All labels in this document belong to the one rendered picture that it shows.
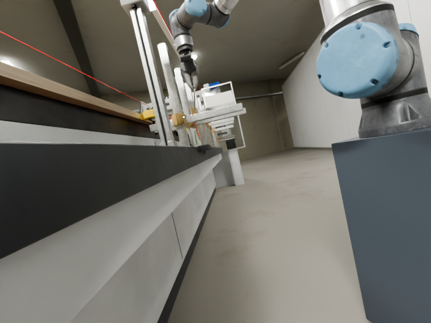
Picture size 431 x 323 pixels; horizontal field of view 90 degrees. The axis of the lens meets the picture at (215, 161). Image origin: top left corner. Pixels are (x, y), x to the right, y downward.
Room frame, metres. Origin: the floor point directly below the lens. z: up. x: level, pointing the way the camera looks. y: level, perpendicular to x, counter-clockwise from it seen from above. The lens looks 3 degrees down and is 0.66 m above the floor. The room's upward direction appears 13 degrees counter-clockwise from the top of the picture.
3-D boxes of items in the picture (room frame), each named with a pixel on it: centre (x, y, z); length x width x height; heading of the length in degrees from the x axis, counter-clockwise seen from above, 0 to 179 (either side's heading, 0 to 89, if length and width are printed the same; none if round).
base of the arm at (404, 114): (0.63, -0.54, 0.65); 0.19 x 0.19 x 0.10
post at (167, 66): (0.97, 0.11, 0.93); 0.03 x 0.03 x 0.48; 85
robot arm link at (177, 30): (1.09, 0.02, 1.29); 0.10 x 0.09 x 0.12; 36
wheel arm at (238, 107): (1.00, 0.04, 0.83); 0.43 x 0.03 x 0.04; 85
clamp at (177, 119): (0.99, 0.11, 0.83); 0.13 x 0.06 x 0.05; 175
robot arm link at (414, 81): (0.62, -0.53, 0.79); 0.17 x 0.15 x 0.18; 126
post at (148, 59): (0.71, 0.14, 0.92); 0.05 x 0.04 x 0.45; 175
